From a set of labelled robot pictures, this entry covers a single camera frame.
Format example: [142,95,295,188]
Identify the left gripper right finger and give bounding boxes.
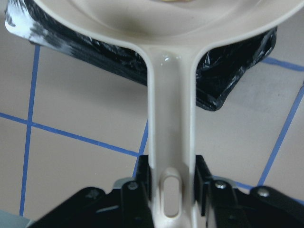
[194,155,251,228]

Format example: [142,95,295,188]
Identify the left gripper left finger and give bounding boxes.
[121,155,154,228]

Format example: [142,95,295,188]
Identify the beige dustpan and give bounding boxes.
[37,0,304,228]

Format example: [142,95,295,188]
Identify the bin with black bag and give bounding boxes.
[5,0,277,111]

